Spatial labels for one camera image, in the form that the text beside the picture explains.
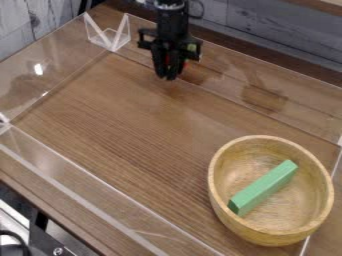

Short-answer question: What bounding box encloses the red plush strawberry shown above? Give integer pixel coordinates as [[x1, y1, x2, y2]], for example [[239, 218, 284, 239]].
[[165, 53, 188, 68]]

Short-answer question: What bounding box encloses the clear acrylic table barrier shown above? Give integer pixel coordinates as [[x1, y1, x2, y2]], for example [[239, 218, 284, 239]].
[[0, 18, 342, 256]]

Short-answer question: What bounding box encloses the black metal clamp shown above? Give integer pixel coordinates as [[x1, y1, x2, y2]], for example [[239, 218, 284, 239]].
[[29, 210, 92, 256]]

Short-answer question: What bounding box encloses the green rectangular block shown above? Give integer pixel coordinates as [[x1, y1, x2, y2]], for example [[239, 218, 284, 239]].
[[227, 159, 297, 217]]

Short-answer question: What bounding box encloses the clear acrylic corner bracket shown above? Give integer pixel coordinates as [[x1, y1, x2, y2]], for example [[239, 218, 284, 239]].
[[82, 13, 130, 52]]

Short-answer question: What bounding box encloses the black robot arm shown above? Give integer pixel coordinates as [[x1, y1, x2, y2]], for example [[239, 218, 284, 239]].
[[137, 0, 203, 81]]

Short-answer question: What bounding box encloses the black cable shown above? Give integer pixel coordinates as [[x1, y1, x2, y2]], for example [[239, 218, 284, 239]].
[[0, 229, 34, 256]]

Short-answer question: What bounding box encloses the wooden bowl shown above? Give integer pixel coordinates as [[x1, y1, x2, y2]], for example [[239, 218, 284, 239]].
[[207, 135, 333, 247]]

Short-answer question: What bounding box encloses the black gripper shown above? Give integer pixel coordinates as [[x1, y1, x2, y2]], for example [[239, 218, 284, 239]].
[[137, 29, 203, 81]]

